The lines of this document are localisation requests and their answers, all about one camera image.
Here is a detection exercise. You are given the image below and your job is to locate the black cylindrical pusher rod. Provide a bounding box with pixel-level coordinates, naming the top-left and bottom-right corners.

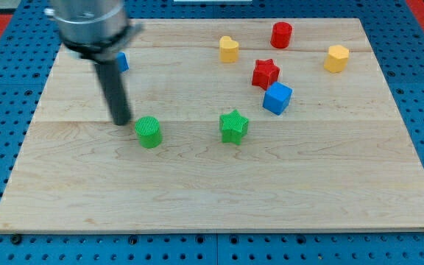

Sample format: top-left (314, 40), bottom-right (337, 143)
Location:
top-left (94, 60), bottom-right (131, 126)

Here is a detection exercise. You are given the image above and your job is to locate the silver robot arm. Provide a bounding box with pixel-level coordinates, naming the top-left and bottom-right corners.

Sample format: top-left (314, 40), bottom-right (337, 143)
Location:
top-left (44, 0), bottom-right (144, 125)

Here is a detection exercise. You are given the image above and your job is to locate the blue triangle block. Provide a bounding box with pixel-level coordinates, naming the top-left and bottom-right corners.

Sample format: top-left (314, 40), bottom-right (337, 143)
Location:
top-left (116, 52), bottom-right (130, 73)

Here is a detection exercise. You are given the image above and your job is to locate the green star block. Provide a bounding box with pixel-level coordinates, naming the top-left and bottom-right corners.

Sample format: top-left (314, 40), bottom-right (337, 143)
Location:
top-left (219, 110), bottom-right (249, 145)

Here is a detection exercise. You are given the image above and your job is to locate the red star block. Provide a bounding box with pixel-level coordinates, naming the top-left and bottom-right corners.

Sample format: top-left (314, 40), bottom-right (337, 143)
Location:
top-left (251, 59), bottom-right (280, 91)

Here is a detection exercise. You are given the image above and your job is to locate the green cylinder block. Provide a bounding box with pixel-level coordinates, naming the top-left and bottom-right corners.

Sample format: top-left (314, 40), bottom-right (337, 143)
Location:
top-left (135, 116), bottom-right (163, 149)

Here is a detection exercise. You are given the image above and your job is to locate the yellow heart block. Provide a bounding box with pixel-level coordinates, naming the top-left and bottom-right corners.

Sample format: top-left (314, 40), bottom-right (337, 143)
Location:
top-left (219, 35), bottom-right (239, 63)

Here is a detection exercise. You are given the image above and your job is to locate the wooden board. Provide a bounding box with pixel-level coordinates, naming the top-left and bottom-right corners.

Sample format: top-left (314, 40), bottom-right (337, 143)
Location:
top-left (0, 18), bottom-right (424, 234)

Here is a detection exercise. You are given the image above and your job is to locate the blue cube block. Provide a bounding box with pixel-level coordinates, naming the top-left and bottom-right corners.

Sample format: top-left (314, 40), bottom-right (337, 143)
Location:
top-left (263, 82), bottom-right (293, 116)

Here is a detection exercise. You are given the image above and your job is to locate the red cylinder block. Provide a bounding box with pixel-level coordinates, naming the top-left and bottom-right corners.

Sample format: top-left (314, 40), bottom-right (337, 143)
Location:
top-left (270, 21), bottom-right (293, 49)

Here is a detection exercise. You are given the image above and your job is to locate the yellow hexagon block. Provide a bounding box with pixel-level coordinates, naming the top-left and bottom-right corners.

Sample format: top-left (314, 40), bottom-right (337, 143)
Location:
top-left (323, 45), bottom-right (350, 73)

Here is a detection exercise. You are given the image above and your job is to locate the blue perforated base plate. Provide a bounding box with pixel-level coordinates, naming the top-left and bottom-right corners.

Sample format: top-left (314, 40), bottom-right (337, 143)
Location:
top-left (0, 1), bottom-right (424, 264)

